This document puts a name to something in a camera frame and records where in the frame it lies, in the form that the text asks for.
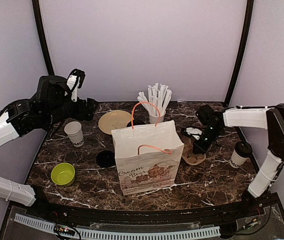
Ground beige bear plate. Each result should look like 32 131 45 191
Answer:
98 110 132 135

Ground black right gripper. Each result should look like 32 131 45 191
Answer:
193 125 224 155

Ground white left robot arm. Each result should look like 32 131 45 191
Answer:
0 98 99 218

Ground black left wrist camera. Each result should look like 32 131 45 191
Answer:
35 75 68 105

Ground cream bear paper bag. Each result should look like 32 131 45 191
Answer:
111 101 185 197

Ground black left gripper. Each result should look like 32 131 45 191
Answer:
43 97 98 127

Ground black left frame post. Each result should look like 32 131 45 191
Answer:
32 0 55 75

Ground black corner frame post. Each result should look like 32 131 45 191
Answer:
223 0 255 106

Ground green plastic bowl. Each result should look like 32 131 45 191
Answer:
50 162 76 187

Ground white paper straw cup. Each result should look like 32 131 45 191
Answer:
149 112 166 124

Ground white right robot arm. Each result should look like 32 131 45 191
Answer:
193 103 284 199

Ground white perforated cable rail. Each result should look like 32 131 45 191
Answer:
13 213 221 240

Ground black coffee cup lid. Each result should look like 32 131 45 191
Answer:
126 119 145 127

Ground white paper cups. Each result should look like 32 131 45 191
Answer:
64 121 84 148

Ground brown pulp cup carrier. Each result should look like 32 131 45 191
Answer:
179 126 206 166

